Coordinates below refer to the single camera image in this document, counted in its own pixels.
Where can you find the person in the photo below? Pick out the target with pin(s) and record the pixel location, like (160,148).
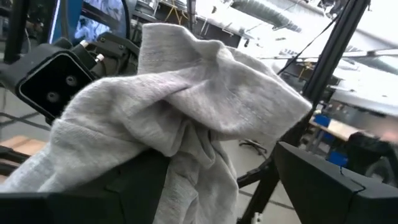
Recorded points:
(363,149)

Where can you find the wooden workbench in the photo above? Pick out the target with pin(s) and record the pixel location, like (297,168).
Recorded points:
(339,129)

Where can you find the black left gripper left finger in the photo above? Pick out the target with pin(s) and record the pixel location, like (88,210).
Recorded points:
(146,186)

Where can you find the black aluminium table frame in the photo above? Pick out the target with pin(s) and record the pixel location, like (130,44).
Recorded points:
(335,46)

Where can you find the computer monitor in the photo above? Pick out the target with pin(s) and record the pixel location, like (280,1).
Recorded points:
(93,21)

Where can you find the grey sock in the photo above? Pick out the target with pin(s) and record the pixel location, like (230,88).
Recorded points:
(186,102)

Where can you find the ceiling air duct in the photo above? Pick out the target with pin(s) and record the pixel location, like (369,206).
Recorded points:
(264,14)

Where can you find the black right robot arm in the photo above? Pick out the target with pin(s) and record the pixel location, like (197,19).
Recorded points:
(46,81)

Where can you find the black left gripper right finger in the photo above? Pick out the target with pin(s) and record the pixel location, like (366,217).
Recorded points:
(326,199)

